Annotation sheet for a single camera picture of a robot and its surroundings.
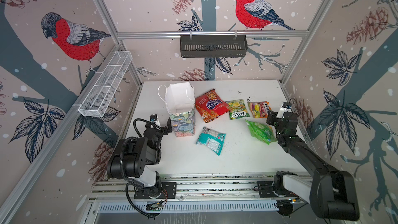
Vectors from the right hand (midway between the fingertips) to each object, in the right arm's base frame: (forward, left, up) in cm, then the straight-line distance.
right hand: (273, 109), depth 88 cm
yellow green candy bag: (+7, +18, -11) cm, 22 cm away
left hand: (-4, +64, -3) cm, 64 cm away
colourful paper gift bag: (+6, +56, 0) cm, 56 cm away
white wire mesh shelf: (-11, +91, +17) cm, 93 cm away
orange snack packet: (+7, +3, -11) cm, 13 cm away
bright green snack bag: (-15, +8, 0) cm, 17 cm away
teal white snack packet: (-16, +34, -10) cm, 39 cm away
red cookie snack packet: (+8, +37, -9) cm, 38 cm away
